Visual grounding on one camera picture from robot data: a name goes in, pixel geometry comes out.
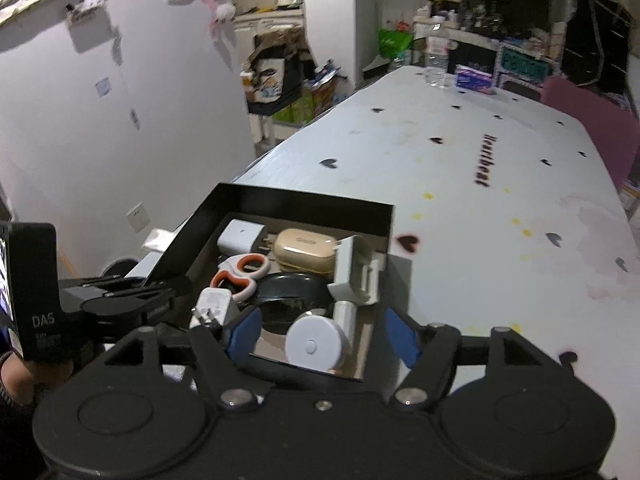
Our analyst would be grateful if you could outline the black cardboard box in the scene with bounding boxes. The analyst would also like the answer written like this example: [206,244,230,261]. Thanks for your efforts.
[150,183,396,384]

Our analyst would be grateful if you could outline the cartoon print tote bag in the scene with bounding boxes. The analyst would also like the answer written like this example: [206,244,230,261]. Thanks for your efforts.
[246,29,304,113]

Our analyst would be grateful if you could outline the person's left hand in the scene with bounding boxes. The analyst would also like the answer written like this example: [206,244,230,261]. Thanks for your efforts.
[0,356,39,405]

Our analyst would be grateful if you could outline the small white plastic block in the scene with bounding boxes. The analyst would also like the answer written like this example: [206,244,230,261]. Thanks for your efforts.
[332,300,359,347]

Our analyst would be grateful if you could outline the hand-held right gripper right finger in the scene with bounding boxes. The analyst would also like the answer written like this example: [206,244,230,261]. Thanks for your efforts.
[384,305,577,409]

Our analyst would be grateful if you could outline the teal sign box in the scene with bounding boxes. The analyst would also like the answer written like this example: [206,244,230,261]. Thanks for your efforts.
[499,44,557,80]

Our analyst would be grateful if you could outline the white wall socket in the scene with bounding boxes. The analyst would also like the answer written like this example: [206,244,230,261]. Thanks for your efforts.
[125,202,150,234]

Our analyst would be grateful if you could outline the clear water bottle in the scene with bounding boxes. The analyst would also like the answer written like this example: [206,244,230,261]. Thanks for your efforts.
[423,24,452,87]

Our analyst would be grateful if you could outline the white plastic battery holder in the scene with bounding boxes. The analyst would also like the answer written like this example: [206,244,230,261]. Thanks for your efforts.
[327,234,387,307]

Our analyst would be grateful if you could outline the beige earbuds case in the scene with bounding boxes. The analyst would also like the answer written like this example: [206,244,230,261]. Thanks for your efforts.
[273,228,342,276]

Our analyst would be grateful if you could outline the cluttered dark shelf unit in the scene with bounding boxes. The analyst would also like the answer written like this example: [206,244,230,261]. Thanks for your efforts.
[413,0,572,63]

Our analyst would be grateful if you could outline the glossy black case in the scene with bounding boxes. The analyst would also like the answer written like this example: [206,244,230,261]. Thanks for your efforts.
[249,272,334,337]

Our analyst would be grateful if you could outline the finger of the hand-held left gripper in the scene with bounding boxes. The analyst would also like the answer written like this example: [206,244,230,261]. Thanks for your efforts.
[60,274,194,295]
[80,290,176,331]

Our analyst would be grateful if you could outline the large white power adapter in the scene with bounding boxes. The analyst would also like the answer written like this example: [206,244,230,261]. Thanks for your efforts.
[189,287,237,334]

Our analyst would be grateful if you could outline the small white charger plug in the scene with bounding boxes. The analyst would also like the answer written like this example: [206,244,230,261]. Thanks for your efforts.
[217,218,267,257]

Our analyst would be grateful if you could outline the orange and white scissors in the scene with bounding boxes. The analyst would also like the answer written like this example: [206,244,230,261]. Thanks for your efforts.
[210,253,274,302]

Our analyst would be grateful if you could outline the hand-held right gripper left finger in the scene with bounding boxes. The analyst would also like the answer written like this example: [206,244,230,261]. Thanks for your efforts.
[75,306,264,412]

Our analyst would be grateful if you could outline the purple tissue pack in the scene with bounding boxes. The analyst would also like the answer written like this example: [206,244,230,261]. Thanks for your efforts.
[455,64,497,94]

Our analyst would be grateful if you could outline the round white tape measure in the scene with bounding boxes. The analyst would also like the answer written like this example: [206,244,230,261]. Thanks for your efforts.
[285,312,350,374]

